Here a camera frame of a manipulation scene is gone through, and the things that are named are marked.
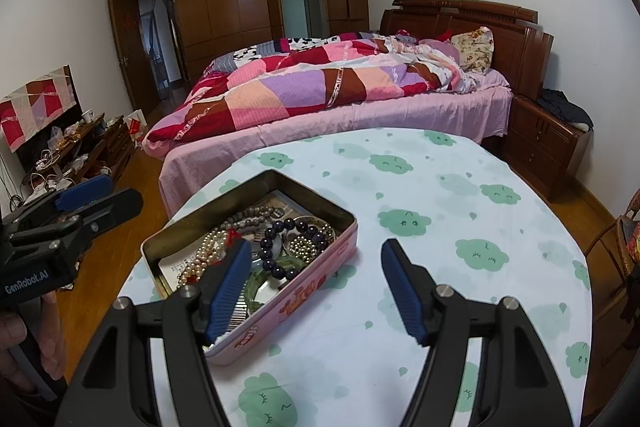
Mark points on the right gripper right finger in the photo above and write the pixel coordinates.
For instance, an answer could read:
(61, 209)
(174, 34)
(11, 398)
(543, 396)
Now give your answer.
(411, 287)

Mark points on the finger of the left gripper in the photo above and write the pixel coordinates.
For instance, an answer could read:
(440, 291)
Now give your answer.
(48, 208)
(109, 212)

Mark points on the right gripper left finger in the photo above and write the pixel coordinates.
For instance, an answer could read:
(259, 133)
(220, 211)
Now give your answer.
(221, 286)

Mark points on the brass coin red tassel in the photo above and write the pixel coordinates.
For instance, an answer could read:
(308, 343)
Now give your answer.
(232, 236)

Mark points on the person's left hand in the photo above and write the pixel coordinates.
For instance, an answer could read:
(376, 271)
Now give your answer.
(33, 352)

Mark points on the cluttered tv cabinet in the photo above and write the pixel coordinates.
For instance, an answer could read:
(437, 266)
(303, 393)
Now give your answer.
(97, 148)

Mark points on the cloud pattern table cloth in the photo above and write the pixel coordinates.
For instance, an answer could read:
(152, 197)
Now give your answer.
(343, 358)

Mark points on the pink metal tin box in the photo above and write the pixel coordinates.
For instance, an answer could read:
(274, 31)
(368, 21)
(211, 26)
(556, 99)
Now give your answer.
(279, 302)

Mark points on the television with reflection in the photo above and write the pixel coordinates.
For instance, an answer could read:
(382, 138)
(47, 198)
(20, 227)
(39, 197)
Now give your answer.
(29, 113)

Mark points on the wooden nightstand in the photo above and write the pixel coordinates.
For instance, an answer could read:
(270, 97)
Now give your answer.
(545, 151)

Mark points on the orange floral cushion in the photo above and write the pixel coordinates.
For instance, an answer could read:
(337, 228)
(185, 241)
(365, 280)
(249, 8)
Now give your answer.
(632, 238)

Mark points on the patchwork quilt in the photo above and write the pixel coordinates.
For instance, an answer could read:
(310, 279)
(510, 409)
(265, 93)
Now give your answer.
(326, 75)

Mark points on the dark clothes on nightstand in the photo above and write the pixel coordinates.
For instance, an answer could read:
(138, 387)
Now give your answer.
(556, 103)

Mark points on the floral pillow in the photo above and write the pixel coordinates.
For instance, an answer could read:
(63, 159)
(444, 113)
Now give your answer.
(476, 49)

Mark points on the wooden bed pink sheet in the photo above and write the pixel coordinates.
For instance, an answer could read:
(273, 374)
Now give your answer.
(518, 67)

